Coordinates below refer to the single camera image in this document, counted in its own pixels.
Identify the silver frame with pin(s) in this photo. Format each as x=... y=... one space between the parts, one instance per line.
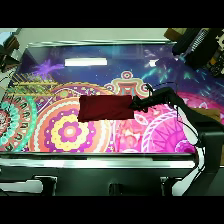
x=100 y=164

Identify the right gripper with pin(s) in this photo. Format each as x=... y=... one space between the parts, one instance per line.
x=140 y=104

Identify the dark red garment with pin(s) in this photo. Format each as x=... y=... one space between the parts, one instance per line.
x=105 y=108

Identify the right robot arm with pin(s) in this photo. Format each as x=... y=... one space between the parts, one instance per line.
x=186 y=115

